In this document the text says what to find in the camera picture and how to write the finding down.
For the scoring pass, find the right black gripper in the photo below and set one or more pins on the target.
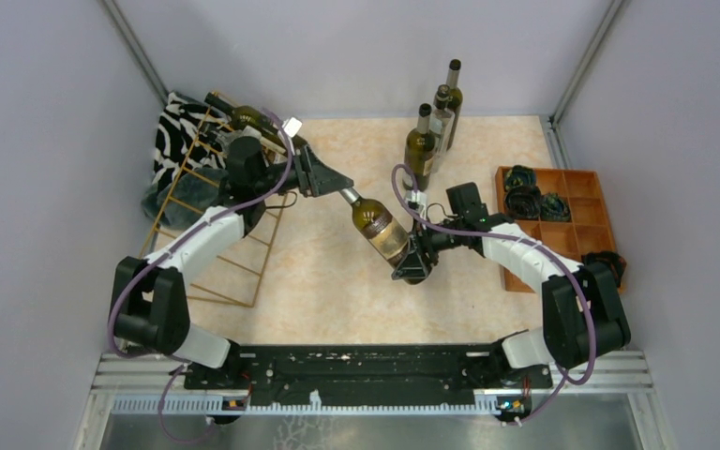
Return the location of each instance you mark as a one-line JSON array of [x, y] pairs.
[[412, 264]]

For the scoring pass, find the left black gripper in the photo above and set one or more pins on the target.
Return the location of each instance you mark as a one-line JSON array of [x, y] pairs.
[[314, 177]]

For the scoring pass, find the dark labelled wine bottle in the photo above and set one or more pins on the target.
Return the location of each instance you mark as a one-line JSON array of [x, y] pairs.
[[378, 226]]

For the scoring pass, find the dark green wine bottle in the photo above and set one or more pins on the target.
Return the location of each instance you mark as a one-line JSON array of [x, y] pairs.
[[245, 117]]

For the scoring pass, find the olive green wine bottle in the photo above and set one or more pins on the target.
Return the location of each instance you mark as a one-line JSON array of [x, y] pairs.
[[420, 150]]

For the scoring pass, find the clear glass liquor bottle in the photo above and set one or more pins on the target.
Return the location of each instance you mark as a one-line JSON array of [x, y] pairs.
[[251, 133]]

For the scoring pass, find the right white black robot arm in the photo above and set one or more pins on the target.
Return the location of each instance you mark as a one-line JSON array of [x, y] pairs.
[[582, 312]]

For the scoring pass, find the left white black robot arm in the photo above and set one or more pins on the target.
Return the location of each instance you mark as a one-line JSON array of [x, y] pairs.
[[149, 311]]

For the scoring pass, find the clear tall glass bottle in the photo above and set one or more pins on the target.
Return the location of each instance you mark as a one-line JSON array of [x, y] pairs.
[[441, 124]]

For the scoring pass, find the green bottle grey capsule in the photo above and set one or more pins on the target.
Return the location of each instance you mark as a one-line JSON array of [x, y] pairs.
[[455, 97]]

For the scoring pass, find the black rosette middle tray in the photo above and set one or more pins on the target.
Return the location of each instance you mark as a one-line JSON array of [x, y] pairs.
[[523, 202]]

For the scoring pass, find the zebra pattern cloth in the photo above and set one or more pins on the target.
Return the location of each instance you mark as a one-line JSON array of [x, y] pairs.
[[177, 130]]

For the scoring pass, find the dark rosette back compartment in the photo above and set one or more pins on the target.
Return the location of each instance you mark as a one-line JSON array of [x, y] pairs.
[[519, 176]]

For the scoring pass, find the grey green fluffy cloth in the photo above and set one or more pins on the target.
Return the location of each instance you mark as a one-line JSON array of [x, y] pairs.
[[180, 207]]

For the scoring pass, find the dark green rosette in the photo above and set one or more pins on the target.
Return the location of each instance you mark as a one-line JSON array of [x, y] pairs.
[[554, 208]]

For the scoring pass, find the orange compartment tray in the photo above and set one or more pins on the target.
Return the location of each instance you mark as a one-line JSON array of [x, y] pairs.
[[589, 230]]

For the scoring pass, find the black rosette front compartment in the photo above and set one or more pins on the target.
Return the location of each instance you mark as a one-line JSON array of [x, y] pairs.
[[612, 260]]

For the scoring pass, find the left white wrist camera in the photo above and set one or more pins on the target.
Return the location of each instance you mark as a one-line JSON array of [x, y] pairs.
[[291, 127]]

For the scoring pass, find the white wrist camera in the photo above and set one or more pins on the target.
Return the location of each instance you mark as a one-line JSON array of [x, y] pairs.
[[417, 201], [291, 127]]

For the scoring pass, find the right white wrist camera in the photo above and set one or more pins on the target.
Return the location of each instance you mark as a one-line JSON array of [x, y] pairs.
[[417, 201]]

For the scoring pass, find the gold wire wine rack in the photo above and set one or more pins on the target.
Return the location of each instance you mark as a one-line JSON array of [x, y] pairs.
[[235, 275]]

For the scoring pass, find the grey slotted cable duct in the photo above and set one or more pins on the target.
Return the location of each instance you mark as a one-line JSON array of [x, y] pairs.
[[216, 405]]

